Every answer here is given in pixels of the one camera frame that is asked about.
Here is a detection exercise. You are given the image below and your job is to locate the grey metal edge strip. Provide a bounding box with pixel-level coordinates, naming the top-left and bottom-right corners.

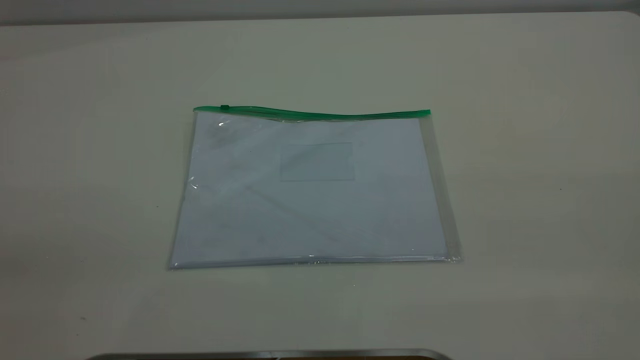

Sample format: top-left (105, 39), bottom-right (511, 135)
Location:
top-left (87, 348), bottom-right (453, 360)

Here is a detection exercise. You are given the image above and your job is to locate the clear plastic zip bag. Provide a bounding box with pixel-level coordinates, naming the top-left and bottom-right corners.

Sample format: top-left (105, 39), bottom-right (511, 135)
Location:
top-left (166, 105), bottom-right (463, 272)

